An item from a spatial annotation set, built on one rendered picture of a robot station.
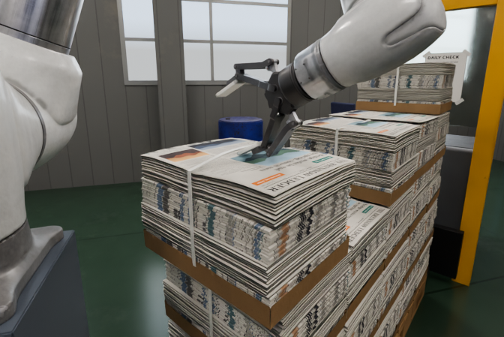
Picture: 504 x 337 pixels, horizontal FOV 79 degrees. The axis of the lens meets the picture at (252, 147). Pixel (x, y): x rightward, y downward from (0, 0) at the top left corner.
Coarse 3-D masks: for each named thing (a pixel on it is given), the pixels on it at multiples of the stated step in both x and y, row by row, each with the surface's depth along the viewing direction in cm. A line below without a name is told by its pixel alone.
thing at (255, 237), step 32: (256, 160) 63; (288, 160) 62; (320, 160) 62; (352, 160) 64; (224, 192) 51; (256, 192) 46; (288, 192) 46; (320, 192) 54; (224, 224) 52; (256, 224) 47; (288, 224) 48; (320, 224) 57; (224, 256) 53; (256, 256) 48; (288, 256) 50; (320, 256) 59; (256, 288) 48; (288, 288) 51
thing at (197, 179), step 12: (228, 156) 66; (240, 156) 66; (252, 156) 66; (204, 168) 58; (216, 168) 57; (192, 180) 57; (192, 192) 57; (204, 192) 55; (204, 228) 56; (204, 264) 58
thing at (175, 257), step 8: (144, 232) 71; (152, 240) 69; (160, 240) 66; (152, 248) 70; (160, 248) 67; (168, 248) 65; (160, 256) 68; (168, 256) 66; (176, 256) 63; (176, 264) 64; (184, 264) 62
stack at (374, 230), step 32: (416, 192) 123; (352, 224) 84; (384, 224) 93; (352, 256) 76; (384, 256) 98; (416, 256) 142; (192, 288) 71; (320, 288) 62; (352, 288) 80; (384, 288) 102; (192, 320) 72; (224, 320) 64; (288, 320) 54; (320, 320) 65; (352, 320) 82; (384, 320) 111
